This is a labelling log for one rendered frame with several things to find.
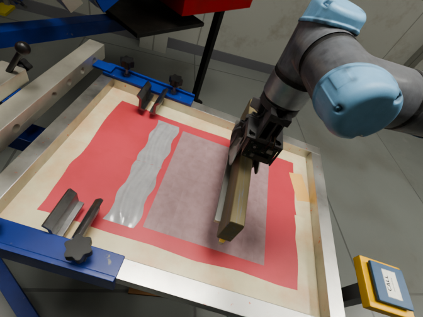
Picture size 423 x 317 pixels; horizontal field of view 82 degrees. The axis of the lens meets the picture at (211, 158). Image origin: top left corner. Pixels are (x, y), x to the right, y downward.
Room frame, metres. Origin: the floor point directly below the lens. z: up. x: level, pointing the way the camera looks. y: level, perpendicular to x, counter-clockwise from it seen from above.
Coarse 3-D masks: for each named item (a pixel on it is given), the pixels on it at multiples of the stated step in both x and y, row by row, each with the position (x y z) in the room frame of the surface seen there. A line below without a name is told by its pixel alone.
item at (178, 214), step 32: (96, 160) 0.33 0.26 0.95; (128, 160) 0.37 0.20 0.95; (64, 192) 0.22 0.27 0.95; (96, 192) 0.25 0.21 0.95; (160, 192) 0.32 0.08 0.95; (192, 192) 0.36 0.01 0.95; (96, 224) 0.18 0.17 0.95; (160, 224) 0.24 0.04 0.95; (192, 224) 0.28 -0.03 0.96; (256, 224) 0.36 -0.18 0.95; (288, 224) 0.40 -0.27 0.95; (192, 256) 0.21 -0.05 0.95; (224, 256) 0.24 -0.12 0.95; (256, 256) 0.27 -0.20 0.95; (288, 256) 0.31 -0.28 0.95
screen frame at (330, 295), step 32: (96, 96) 0.50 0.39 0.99; (64, 128) 0.35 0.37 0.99; (32, 160) 0.24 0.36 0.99; (320, 160) 0.68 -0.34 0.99; (0, 192) 0.15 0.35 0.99; (320, 192) 0.53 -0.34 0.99; (320, 224) 0.42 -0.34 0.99; (320, 256) 0.33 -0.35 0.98; (160, 288) 0.12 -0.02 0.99; (192, 288) 0.14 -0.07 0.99; (320, 288) 0.26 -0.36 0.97
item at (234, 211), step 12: (252, 108) 0.55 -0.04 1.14; (240, 156) 0.38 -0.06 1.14; (240, 168) 0.34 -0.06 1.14; (228, 180) 0.35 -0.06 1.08; (240, 180) 0.31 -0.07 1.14; (228, 192) 0.30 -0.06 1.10; (240, 192) 0.28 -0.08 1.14; (228, 204) 0.27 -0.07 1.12; (240, 204) 0.26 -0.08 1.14; (228, 216) 0.23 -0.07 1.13; (240, 216) 0.24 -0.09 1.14; (228, 228) 0.22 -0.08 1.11; (240, 228) 0.22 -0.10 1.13; (228, 240) 0.22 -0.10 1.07
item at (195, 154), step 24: (120, 120) 0.49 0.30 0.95; (144, 120) 0.53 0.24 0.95; (168, 120) 0.57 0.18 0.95; (96, 144) 0.37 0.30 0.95; (120, 144) 0.41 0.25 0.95; (144, 144) 0.44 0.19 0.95; (192, 144) 0.52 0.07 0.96; (216, 144) 0.57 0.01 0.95; (168, 168) 0.40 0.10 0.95; (192, 168) 0.44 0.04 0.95; (216, 168) 0.47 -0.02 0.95; (264, 168) 0.56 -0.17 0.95; (288, 168) 0.61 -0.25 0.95; (264, 192) 0.47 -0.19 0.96; (288, 192) 0.51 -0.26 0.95
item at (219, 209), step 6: (234, 126) 0.54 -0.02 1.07; (228, 168) 0.39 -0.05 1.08; (228, 174) 0.37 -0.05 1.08; (222, 180) 0.35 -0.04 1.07; (222, 186) 0.33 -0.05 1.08; (222, 192) 0.31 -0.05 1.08; (222, 198) 0.30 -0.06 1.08; (222, 204) 0.29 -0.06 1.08; (216, 210) 0.27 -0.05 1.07; (222, 210) 0.27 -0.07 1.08; (216, 216) 0.25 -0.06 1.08; (216, 222) 0.25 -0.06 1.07
